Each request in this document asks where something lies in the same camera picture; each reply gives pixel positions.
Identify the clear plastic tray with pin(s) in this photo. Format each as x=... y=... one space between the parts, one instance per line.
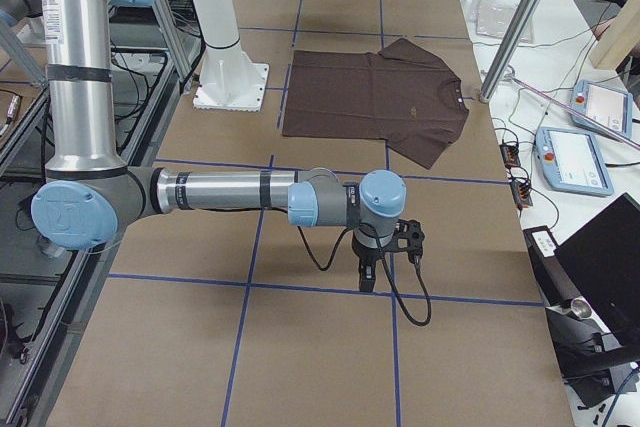
x=493 y=17

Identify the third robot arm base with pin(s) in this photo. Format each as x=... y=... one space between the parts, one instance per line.
x=13 y=12

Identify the black laptop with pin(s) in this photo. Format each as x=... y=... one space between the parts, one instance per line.
x=602 y=260

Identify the brown t-shirt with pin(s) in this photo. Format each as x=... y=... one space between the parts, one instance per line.
x=403 y=95

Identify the blue teach pendant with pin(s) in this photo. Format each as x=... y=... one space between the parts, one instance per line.
x=609 y=106
x=571 y=162

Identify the aluminium frame post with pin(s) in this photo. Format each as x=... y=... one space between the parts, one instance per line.
x=506 y=50

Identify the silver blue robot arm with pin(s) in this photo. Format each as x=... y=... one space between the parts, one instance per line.
x=91 y=193

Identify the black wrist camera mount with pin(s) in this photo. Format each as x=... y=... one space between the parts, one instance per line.
x=409 y=238

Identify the near blue teach pendant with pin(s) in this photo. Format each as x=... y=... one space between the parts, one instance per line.
x=571 y=162

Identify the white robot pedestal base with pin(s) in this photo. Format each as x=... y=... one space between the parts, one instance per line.
x=228 y=78

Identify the near black usb hub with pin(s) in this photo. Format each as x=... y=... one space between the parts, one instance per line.
x=521 y=192

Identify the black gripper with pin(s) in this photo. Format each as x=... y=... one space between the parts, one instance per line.
x=363 y=255

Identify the far blue teach pendant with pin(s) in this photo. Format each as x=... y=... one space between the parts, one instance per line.
x=609 y=106

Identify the black usb hub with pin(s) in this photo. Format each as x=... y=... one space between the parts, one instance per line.
x=521 y=192
x=510 y=155

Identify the far black usb hub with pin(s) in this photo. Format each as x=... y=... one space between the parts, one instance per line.
x=510 y=155

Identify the long reacher grabber stick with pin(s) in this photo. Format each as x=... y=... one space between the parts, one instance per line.
x=509 y=76

